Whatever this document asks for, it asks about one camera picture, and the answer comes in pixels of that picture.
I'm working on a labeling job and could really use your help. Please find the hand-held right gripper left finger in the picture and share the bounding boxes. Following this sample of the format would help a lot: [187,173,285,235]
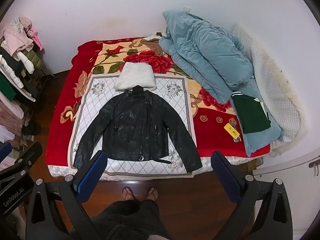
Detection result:
[25,151,108,240]

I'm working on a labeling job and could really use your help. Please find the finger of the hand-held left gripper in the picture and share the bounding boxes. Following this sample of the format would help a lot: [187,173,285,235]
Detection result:
[0,142,13,164]
[12,141,43,178]

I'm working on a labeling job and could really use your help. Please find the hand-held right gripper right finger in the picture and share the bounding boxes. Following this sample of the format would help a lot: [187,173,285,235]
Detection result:
[211,151,293,240]

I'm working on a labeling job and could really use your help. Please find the black leather jacket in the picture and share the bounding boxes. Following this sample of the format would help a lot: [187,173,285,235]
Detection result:
[73,85,203,173]

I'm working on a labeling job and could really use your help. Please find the pile of clothes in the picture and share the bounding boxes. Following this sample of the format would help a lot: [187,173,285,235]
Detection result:
[0,16,48,142]

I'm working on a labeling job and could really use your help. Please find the dark cloth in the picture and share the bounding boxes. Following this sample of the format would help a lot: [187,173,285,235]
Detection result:
[21,121,42,136]

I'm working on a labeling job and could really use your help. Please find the person's left foot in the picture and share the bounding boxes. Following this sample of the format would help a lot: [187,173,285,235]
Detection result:
[122,187,137,202]

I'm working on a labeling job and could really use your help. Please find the person's foot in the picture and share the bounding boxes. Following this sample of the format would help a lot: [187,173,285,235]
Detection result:
[146,187,160,202]
[122,187,137,202]

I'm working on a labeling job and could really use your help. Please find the yellow handheld device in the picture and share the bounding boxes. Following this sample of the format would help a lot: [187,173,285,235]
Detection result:
[224,123,242,141]

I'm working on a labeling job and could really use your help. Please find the white cabinet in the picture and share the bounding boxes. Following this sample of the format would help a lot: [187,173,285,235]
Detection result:
[252,140,320,205]

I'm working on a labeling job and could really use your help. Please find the person's right foot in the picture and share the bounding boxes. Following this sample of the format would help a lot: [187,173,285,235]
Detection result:
[146,187,160,202]

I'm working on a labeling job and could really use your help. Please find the green garment with white stripes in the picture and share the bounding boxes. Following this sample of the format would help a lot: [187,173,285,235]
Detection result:
[231,91,272,134]

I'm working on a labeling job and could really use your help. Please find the red floral blanket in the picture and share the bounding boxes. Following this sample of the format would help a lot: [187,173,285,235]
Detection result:
[46,34,272,180]

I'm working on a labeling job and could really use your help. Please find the white diamond quilted mat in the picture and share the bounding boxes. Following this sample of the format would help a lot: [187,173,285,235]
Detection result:
[67,74,200,175]

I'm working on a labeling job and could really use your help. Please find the white quilted mattress pad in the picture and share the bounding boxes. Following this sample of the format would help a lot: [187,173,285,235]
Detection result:
[231,24,309,158]

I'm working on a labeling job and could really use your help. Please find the white fluffy folded garment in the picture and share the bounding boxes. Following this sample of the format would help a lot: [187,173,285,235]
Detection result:
[114,62,157,92]

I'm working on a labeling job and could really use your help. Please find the teal padded quilt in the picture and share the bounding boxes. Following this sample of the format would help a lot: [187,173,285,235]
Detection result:
[159,10,284,157]

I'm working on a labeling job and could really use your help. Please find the black metal handle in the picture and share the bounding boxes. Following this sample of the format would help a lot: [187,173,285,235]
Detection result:
[309,155,320,176]

